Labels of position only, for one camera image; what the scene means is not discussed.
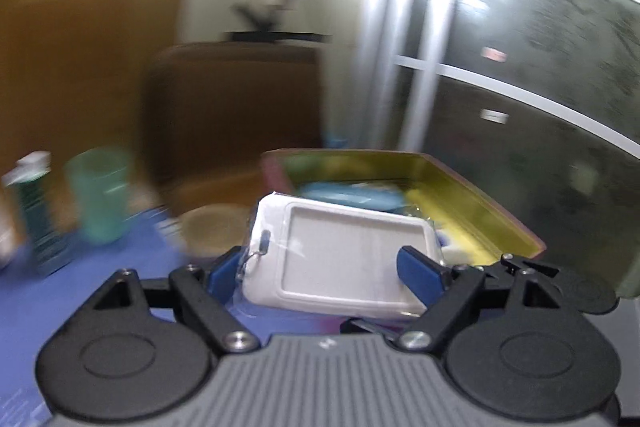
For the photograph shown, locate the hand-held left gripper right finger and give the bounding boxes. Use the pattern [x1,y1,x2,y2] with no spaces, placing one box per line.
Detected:
[396,245,583,355]

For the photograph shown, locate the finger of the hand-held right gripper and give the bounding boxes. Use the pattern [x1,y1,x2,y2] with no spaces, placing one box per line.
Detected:
[500,253,562,279]

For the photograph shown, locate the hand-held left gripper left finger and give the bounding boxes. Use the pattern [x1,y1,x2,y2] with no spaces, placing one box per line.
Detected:
[87,246,261,355]

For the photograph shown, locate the white badge holder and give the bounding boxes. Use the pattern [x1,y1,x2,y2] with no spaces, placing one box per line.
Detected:
[235,192,447,322]

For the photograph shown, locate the pink and gold tin box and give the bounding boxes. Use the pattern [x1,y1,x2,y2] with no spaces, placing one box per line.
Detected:
[260,148,547,267]

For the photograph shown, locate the round brown lidded container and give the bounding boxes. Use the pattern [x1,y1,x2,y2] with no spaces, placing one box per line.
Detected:
[179,204,253,260]

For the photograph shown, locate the blue pouch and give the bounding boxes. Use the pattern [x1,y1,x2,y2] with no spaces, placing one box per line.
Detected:
[299,181,405,214]

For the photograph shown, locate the blue tablecloth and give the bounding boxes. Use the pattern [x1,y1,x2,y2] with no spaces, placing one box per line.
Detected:
[0,206,401,427]

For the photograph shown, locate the green plastic cup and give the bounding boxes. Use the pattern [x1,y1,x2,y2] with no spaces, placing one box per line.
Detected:
[66,148,132,244]

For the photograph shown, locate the brown woven cushion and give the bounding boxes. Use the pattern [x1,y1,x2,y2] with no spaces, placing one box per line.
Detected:
[142,41,326,212]

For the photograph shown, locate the dark green bottle white cap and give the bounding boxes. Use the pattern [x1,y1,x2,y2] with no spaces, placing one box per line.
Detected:
[4,151,72,279]

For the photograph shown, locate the floral frosted glass sliding door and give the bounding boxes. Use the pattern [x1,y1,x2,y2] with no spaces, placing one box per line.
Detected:
[360,0,640,298]

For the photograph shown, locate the black tape strip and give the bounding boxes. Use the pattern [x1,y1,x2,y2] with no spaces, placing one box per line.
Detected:
[231,4,287,32]
[224,31,335,44]

